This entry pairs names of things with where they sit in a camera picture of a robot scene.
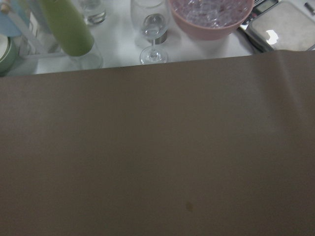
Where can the clear drinking glass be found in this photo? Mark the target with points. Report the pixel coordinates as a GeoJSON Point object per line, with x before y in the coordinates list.
{"type": "Point", "coordinates": [93, 11]}

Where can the clear wine glass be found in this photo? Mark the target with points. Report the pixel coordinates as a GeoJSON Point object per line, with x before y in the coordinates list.
{"type": "Point", "coordinates": [151, 19]}

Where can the green tumbler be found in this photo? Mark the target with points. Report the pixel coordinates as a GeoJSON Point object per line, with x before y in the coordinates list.
{"type": "Point", "coordinates": [67, 26]}

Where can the white green bowl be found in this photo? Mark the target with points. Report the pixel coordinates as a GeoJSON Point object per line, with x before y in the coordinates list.
{"type": "Point", "coordinates": [8, 53]}

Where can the light blue cup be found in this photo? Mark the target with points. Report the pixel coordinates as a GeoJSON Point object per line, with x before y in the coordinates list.
{"type": "Point", "coordinates": [7, 27]}

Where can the pink bowl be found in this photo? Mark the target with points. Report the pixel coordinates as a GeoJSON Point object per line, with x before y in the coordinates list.
{"type": "Point", "coordinates": [210, 19]}

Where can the kitchen scale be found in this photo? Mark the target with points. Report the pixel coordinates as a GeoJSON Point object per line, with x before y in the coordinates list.
{"type": "Point", "coordinates": [279, 25]}

